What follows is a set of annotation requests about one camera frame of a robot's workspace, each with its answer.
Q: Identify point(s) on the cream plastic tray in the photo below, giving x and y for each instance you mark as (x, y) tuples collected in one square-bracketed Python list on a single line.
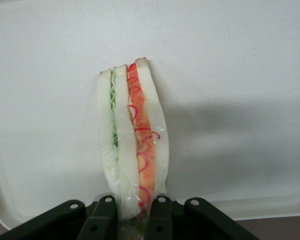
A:
[(52, 100)]

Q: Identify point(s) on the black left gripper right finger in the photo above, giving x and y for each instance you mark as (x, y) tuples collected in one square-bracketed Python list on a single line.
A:
[(190, 220)]

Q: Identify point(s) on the plastic-wrapped triangle sandwich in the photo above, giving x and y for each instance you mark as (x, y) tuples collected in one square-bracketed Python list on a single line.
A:
[(122, 150)]

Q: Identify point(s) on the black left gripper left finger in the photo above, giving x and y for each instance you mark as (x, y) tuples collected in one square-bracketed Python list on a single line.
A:
[(72, 220)]

